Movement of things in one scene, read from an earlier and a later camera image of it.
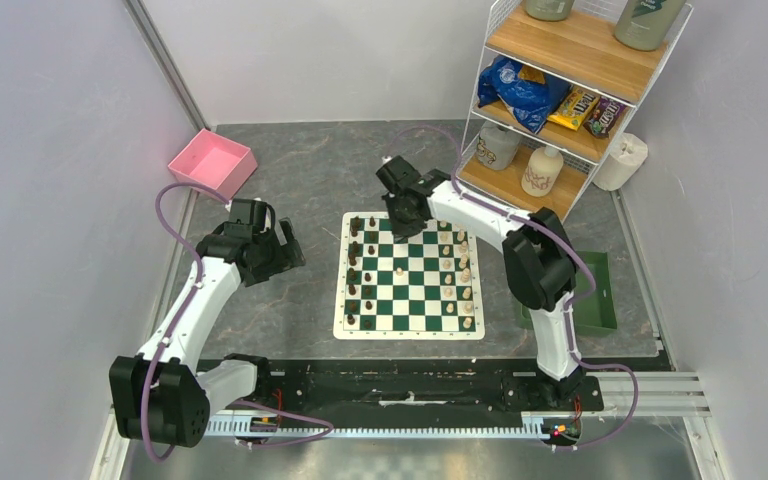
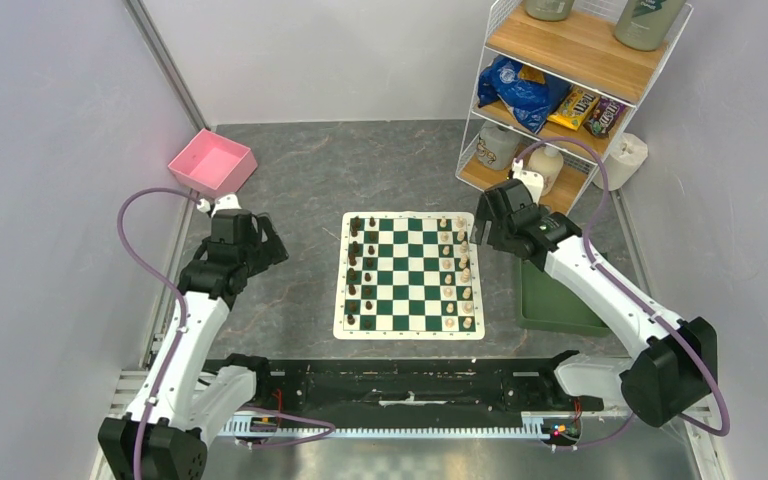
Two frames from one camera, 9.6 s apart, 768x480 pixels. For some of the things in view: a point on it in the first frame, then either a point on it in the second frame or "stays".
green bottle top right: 647,24 stays
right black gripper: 400,229 -> 484,212
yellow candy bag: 574,108 stays
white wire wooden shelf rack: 558,82 stays
